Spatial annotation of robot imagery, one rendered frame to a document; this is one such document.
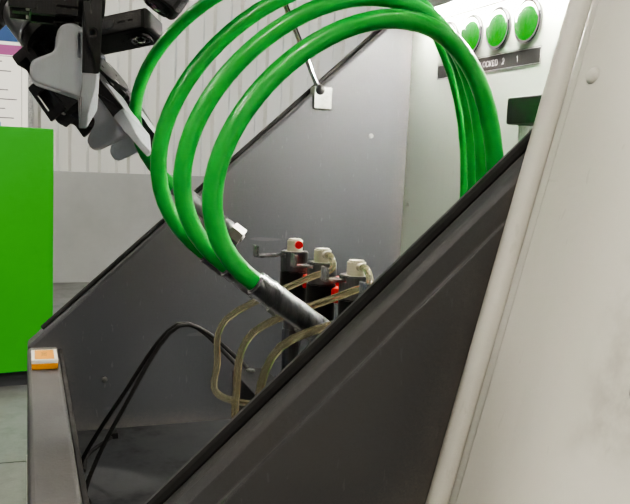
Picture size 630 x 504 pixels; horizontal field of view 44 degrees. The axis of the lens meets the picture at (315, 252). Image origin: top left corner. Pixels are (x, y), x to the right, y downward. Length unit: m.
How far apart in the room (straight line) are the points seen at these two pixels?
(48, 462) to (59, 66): 0.35
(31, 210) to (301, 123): 3.04
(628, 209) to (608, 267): 0.03
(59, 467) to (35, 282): 3.44
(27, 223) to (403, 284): 3.67
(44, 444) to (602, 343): 0.51
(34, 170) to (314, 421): 3.66
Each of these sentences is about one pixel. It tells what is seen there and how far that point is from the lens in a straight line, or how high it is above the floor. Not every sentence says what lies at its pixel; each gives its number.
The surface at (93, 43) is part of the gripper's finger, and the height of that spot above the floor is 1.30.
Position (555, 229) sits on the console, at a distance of 0.44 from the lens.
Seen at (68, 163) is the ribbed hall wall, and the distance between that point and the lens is 7.29.
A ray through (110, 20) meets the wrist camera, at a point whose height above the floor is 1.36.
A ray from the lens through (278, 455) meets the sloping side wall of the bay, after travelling 0.46.
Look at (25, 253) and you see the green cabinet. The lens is 4.09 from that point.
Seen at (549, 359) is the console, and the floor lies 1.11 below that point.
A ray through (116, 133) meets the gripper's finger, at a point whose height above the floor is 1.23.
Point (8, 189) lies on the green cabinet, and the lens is 4.05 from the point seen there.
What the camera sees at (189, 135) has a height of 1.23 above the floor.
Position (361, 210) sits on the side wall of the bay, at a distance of 1.17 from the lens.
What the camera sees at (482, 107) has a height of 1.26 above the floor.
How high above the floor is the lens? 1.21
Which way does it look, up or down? 7 degrees down
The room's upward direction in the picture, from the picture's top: 3 degrees clockwise
